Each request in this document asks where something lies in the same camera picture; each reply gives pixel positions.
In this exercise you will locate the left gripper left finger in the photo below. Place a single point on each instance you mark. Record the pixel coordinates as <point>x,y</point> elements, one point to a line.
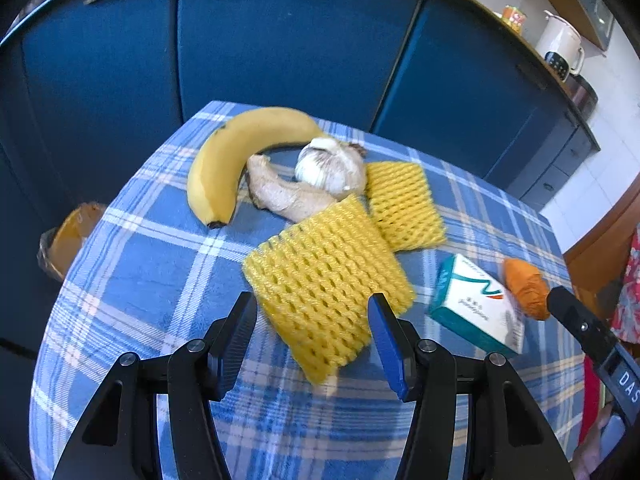
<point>116,436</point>

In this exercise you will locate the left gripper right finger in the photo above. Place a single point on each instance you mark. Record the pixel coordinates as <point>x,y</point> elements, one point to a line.
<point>508,436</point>

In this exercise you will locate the large yellow foam net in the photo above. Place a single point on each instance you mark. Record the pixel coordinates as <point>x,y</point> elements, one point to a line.
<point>314,280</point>

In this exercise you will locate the blue kitchen cabinets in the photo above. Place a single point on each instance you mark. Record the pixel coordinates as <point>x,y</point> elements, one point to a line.
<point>91,88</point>

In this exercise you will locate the person's right hand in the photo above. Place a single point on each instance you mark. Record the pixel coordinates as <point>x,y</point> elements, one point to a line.
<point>600,441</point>

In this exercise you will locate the red floral cloth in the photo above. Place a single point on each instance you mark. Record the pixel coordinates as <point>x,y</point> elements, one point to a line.
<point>626,319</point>

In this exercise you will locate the red bin green rim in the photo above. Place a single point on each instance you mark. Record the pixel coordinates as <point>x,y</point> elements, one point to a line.
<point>591,407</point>

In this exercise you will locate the wooden door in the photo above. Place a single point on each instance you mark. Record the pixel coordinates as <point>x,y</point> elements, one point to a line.
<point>601,255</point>

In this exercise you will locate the orange peel piece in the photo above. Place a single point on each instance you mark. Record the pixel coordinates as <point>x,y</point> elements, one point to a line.
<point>528,287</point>

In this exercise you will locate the white teal paper box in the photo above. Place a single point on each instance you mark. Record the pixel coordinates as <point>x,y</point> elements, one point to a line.
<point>472,304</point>

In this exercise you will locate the black rice cooker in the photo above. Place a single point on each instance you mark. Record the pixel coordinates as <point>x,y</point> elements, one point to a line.
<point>582,94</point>

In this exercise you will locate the small yellow foam net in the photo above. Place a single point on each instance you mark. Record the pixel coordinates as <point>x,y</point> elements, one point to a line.
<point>402,207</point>

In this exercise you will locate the yellow banana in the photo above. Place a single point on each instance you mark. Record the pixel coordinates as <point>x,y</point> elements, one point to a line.
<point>214,176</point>

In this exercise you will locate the blue plaid tablecloth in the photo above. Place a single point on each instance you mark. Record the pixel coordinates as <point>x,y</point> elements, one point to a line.
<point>151,277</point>

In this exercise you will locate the ginger root piece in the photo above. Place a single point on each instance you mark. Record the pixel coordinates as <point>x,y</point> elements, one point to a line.
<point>294,201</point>

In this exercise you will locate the white garlic bulb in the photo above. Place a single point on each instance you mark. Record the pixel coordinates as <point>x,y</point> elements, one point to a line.
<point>334,166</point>

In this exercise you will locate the white electric kettle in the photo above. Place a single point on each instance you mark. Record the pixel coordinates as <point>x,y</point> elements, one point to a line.
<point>560,45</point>

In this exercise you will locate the yellow food can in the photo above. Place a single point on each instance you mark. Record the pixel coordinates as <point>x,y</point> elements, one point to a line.
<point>514,18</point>

